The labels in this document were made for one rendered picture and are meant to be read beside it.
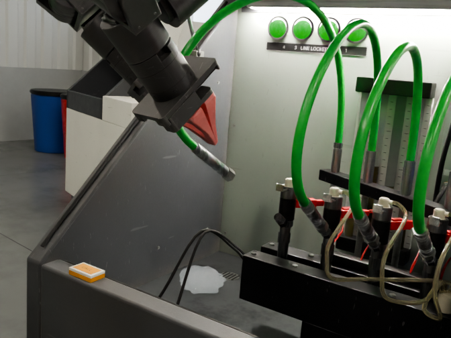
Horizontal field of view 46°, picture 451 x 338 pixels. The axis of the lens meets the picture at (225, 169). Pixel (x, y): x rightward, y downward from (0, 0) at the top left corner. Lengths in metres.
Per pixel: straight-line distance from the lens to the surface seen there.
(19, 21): 7.86
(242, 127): 1.26
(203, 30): 0.85
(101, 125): 4.07
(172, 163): 1.12
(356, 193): 0.69
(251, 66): 1.24
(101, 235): 1.01
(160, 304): 0.79
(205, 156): 0.87
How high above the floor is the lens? 1.30
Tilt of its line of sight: 12 degrees down
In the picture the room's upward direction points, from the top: 5 degrees clockwise
